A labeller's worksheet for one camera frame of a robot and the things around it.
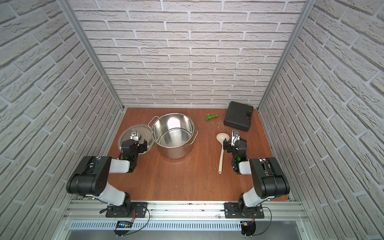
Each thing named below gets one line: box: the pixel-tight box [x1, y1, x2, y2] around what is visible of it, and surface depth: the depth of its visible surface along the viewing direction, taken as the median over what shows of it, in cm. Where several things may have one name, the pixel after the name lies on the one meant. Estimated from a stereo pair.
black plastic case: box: [223, 101, 254, 132], surface depth 111 cm
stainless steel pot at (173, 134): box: [147, 113, 199, 159], surface depth 95 cm
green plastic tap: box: [206, 113, 218, 122], surface depth 116 cm
